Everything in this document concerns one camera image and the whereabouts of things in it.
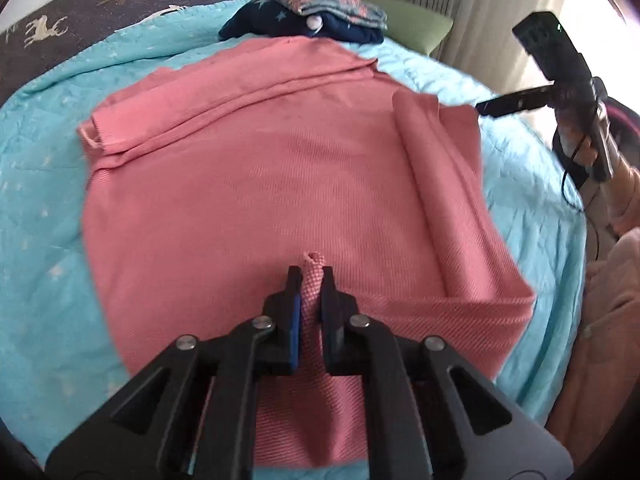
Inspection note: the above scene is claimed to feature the person's right forearm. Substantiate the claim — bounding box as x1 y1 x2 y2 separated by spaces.
597 152 640 241

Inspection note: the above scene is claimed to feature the large green cushion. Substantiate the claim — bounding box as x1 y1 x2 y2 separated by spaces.
362 0 453 56

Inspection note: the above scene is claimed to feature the dark cloth with pink trim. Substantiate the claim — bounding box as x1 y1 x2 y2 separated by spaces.
597 95 640 161

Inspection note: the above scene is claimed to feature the turquoise star quilt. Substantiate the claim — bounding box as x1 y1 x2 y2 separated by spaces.
0 0 586 480

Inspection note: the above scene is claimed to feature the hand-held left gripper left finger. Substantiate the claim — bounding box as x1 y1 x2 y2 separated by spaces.
45 266 306 480

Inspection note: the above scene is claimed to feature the folded floral garment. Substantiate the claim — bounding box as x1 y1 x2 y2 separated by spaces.
257 0 388 31

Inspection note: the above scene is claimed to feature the person's right hand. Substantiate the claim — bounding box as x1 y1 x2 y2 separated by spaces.
554 107 601 173

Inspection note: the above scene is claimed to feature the white curtain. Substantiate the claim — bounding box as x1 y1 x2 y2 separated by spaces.
442 0 618 126

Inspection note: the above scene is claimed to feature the black cable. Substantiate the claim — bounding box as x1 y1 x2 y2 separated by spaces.
560 137 603 263

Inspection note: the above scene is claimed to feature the folded navy garment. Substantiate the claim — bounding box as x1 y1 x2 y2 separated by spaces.
218 0 385 45

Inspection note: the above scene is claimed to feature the pink knit sweater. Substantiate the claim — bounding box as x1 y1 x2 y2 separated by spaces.
77 35 538 471

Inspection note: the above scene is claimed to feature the dark deer print bed sheet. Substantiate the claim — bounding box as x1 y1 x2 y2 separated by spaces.
0 0 326 106

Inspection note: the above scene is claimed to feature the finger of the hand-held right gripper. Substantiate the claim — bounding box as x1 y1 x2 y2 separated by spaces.
475 85 553 120

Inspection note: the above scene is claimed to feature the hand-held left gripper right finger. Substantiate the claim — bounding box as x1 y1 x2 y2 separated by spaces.
320 266 573 480

